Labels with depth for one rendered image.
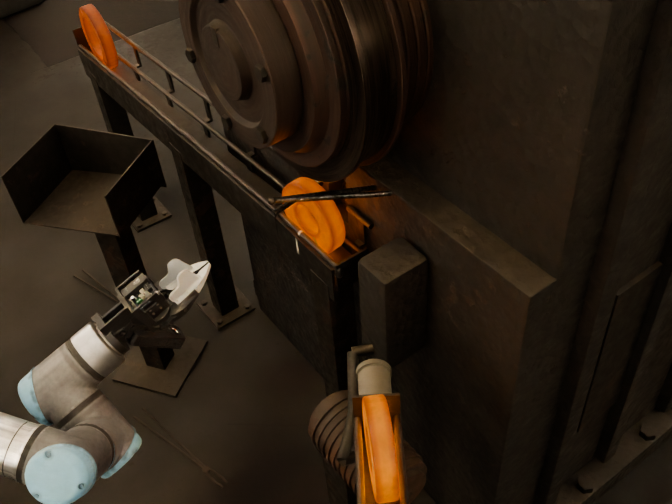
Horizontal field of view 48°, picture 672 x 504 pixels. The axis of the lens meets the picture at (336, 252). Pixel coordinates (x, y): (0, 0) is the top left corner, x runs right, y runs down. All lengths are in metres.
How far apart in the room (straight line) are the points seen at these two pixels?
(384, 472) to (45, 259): 1.80
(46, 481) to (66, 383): 0.19
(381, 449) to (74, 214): 1.00
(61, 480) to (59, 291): 1.38
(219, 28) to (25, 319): 1.54
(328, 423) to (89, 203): 0.79
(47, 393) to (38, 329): 1.12
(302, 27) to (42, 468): 0.73
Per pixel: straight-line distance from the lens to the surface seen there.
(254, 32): 1.05
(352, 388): 1.36
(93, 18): 2.25
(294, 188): 1.41
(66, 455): 1.20
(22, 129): 3.33
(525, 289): 1.13
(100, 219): 1.76
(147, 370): 2.21
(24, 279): 2.63
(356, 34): 1.01
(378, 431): 1.08
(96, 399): 1.34
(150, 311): 1.32
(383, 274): 1.23
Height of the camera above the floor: 1.69
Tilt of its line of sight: 44 degrees down
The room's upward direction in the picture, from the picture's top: 5 degrees counter-clockwise
